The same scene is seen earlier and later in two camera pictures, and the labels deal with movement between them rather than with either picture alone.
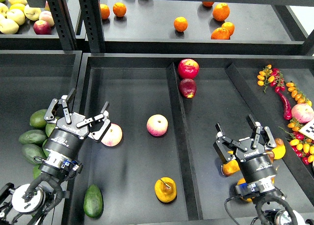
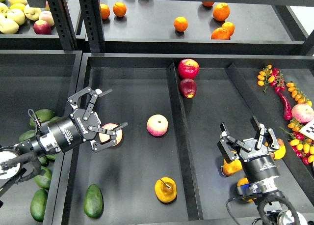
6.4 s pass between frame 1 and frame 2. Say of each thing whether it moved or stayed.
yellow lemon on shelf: stayed
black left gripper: moved
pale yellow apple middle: stayed
